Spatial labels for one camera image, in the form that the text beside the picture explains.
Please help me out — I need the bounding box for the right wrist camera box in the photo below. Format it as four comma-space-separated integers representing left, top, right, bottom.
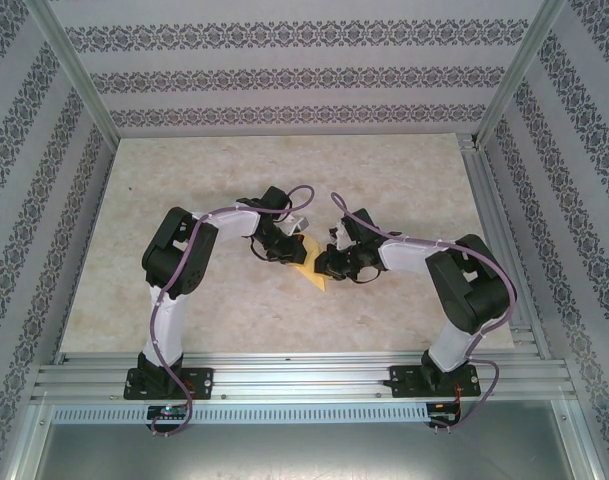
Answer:
332, 219, 353, 250

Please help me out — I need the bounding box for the aluminium mounting rail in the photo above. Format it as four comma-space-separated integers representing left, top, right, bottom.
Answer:
31, 351, 579, 405

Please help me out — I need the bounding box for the grey metal sheet panel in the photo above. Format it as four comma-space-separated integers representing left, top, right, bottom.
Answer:
33, 422, 585, 480

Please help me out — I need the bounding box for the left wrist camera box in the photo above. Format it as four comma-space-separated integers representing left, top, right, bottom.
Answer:
283, 214, 311, 237

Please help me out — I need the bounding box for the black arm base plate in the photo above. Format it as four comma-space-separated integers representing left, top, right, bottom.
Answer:
389, 364, 483, 400
123, 367, 216, 401

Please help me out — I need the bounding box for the aluminium lower frame bar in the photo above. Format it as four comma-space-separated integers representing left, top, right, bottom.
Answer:
1, 402, 55, 480
553, 402, 603, 480

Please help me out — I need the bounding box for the small circuit board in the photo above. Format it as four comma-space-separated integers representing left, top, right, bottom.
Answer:
427, 402, 461, 426
146, 404, 190, 421

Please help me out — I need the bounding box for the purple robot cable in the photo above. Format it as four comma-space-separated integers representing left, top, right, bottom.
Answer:
148, 184, 318, 435
330, 192, 518, 432

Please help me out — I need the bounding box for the aluminium side rail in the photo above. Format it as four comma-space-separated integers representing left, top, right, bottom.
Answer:
456, 133, 554, 360

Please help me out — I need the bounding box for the aluminium frame post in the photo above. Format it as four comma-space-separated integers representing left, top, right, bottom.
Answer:
475, 0, 569, 150
26, 0, 121, 147

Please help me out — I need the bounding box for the slotted grey cable duct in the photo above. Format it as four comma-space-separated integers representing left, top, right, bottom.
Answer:
51, 402, 463, 425

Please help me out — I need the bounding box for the yellow square paper sheet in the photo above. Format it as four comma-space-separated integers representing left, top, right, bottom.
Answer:
292, 234, 331, 293

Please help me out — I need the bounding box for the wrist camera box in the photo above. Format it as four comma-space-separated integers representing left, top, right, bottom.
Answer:
283, 214, 311, 237
332, 219, 353, 250

